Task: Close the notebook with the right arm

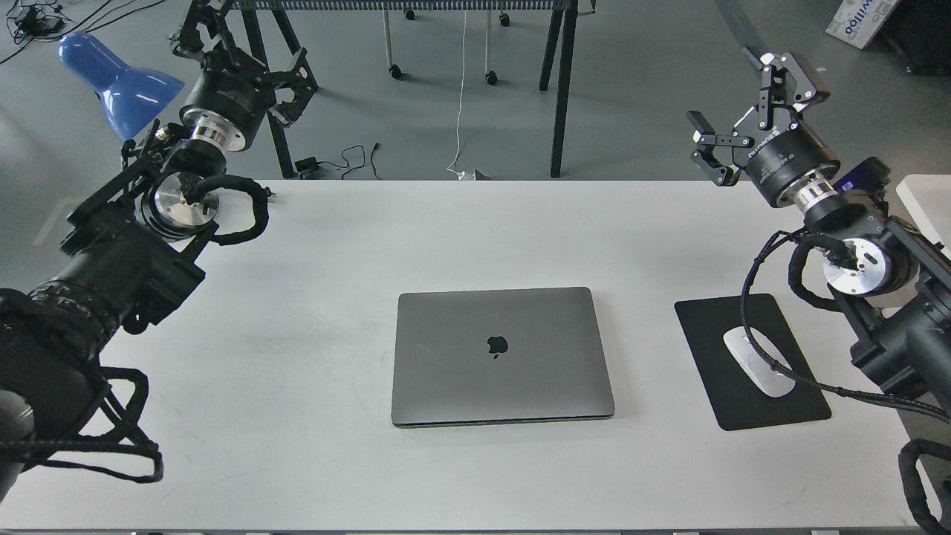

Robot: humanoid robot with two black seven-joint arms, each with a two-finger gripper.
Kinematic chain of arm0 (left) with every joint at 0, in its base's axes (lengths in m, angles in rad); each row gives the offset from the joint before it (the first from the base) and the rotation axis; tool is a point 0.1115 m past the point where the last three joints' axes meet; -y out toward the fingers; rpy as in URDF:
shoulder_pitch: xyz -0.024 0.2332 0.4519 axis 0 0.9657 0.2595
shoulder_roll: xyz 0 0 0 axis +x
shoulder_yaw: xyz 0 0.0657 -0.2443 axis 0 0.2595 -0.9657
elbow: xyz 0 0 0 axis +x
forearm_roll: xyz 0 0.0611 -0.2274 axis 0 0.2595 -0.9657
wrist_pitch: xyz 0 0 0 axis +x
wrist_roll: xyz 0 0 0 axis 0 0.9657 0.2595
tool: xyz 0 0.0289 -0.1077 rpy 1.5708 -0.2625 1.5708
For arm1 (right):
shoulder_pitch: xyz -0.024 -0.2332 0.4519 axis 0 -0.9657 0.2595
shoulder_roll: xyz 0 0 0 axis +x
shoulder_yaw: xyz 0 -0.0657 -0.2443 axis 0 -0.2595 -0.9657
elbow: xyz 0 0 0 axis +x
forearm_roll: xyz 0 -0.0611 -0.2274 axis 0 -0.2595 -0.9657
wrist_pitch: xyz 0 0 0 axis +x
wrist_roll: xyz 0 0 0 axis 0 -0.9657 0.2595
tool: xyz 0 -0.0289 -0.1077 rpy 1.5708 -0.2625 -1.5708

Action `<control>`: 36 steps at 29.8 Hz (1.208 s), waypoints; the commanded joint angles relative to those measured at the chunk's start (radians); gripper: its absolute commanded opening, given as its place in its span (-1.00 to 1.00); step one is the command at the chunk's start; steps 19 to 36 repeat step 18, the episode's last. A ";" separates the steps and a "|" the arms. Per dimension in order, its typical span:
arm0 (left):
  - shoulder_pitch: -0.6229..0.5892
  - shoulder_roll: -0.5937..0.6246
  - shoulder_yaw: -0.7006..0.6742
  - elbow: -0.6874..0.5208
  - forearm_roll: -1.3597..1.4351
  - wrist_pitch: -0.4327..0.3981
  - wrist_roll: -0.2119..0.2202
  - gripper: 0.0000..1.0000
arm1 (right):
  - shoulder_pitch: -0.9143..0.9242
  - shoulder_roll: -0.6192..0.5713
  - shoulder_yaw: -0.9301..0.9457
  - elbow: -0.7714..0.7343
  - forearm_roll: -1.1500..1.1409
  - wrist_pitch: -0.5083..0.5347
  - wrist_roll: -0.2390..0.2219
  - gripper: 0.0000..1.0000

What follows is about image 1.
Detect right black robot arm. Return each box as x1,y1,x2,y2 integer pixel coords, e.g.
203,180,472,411
687,50,949,422

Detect black frame background table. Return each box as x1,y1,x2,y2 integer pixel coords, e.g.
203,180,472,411
223,0,597,179

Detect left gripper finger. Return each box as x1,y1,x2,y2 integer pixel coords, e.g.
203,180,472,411
253,48,319,126
169,1,240,70

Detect rolling cart legs with castors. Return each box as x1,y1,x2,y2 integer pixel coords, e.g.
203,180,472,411
380,1,512,88

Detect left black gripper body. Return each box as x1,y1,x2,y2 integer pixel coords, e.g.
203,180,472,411
179,70,274,152

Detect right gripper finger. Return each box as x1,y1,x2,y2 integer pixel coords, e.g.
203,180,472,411
687,110,755,187
750,51,830,137

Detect white computer mouse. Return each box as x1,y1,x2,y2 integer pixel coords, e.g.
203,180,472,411
722,326,796,398

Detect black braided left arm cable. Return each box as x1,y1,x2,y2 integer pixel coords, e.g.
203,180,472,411
182,173,272,247

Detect grey laptop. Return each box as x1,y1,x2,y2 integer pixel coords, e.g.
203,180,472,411
391,287,616,429

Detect white cardboard box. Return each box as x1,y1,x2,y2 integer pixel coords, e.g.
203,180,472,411
825,1,900,50

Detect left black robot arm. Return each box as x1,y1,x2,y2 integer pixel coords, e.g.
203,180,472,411
1,1,318,494

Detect tangled black cables on floor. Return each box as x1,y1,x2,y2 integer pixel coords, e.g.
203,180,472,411
0,0,168,66

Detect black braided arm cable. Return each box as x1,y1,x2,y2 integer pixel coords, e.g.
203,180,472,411
740,229,951,535
182,173,272,247

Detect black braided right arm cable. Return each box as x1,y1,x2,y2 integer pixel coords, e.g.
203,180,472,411
740,229,951,535

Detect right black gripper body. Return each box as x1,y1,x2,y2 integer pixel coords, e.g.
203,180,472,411
743,120,841,209

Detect black power adapter with cable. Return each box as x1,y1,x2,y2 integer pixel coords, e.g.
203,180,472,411
294,143,381,181

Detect white hanging cable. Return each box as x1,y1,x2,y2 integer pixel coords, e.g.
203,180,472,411
446,10,476,181

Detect black mouse pad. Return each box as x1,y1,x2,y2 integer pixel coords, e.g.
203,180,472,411
675,294,831,431

